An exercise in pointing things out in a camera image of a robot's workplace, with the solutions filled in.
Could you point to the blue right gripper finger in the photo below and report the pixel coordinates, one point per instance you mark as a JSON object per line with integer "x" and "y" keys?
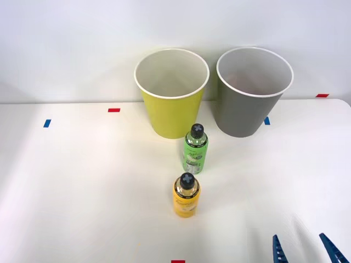
{"x": 277, "y": 252}
{"x": 335, "y": 252}

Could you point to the grey plastic waste bin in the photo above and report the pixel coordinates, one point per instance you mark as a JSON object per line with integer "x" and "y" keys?
{"x": 244, "y": 112}

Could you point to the yellow label plastic bottle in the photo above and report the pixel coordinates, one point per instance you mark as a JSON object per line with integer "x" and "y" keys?
{"x": 186, "y": 201}

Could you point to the green label plastic bottle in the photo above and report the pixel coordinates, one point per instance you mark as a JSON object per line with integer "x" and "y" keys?
{"x": 195, "y": 153}

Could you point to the yellow-green plastic waste bin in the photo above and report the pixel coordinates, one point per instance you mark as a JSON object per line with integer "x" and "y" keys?
{"x": 172, "y": 115}

